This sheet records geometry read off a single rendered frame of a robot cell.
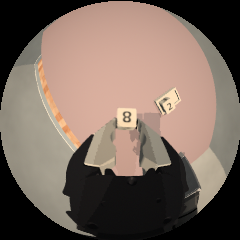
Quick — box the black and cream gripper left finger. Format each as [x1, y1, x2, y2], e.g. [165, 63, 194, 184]
[62, 118, 117, 197]

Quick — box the cream number cube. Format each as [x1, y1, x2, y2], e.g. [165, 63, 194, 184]
[158, 97, 176, 114]
[117, 108, 137, 130]

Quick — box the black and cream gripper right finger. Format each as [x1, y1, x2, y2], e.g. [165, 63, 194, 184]
[136, 119, 189, 192]

